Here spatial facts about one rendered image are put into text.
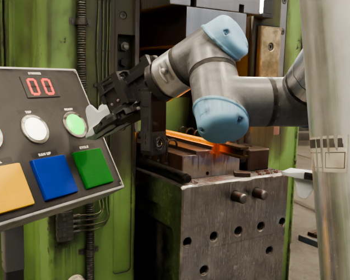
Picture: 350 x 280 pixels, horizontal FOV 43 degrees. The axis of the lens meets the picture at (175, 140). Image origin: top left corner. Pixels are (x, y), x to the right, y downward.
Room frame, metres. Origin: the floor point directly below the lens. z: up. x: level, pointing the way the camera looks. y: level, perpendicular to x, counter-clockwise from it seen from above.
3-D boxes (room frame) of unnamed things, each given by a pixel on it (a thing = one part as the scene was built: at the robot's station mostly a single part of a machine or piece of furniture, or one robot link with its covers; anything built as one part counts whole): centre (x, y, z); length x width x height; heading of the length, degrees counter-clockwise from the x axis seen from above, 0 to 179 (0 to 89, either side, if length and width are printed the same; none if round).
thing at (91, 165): (0.87, 0.16, 1.01); 0.07 x 0.05 x 0.07; 148
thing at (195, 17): (1.40, 0.01, 1.32); 0.42 x 0.20 x 0.10; 33
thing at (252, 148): (1.37, -0.22, 0.95); 0.12 x 0.08 x 0.06; 33
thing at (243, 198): (1.17, -0.18, 0.87); 0.04 x 0.03 x 0.03; 33
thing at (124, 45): (1.25, 0.14, 1.24); 0.03 x 0.03 x 0.07; 33
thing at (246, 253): (1.44, -0.03, 0.69); 0.56 x 0.38 x 0.45; 33
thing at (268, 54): (1.50, -0.30, 1.27); 0.09 x 0.02 x 0.17; 123
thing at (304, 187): (0.91, -0.27, 0.98); 0.09 x 0.03 x 0.06; 69
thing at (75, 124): (0.89, 0.20, 1.09); 0.05 x 0.03 x 0.04; 123
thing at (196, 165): (1.40, 0.01, 0.96); 0.42 x 0.20 x 0.09; 33
